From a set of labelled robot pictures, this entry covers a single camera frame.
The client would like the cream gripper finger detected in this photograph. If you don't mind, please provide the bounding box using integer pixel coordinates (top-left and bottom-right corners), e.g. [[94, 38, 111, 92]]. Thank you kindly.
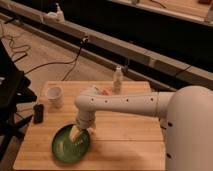
[[69, 126, 82, 142]]

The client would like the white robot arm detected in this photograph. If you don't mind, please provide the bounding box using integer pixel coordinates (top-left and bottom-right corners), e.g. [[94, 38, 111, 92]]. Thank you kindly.
[[75, 86, 213, 171]]

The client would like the long wooden rail beam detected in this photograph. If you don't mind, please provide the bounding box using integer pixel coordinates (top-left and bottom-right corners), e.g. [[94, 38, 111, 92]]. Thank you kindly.
[[0, 0, 213, 89]]

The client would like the red and white carton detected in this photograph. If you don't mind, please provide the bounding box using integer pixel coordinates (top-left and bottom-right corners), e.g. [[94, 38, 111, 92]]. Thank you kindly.
[[100, 88, 110, 96]]

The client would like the green ceramic bowl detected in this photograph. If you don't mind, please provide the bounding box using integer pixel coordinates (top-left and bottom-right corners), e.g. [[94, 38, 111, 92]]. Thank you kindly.
[[51, 124, 90, 164]]

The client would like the clear plastic bottle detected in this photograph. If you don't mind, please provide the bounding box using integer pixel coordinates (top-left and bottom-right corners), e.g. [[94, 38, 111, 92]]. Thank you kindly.
[[113, 66, 123, 94]]

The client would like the black chair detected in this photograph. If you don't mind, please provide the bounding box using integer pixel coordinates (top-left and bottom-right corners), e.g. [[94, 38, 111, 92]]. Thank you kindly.
[[0, 40, 37, 162]]

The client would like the white paper cup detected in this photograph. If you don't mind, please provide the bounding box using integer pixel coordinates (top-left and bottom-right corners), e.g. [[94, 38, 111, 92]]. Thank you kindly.
[[46, 86, 63, 108]]

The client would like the black floor cable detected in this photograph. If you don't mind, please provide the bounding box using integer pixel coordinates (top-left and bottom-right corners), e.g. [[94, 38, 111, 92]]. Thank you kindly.
[[0, 23, 90, 82]]

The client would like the white object on rail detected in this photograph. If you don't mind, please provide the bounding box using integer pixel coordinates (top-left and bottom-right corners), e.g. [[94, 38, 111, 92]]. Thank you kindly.
[[43, 4, 65, 23]]

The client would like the black rectangular remote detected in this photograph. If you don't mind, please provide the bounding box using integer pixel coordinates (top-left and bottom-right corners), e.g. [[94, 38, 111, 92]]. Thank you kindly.
[[33, 104, 44, 124]]

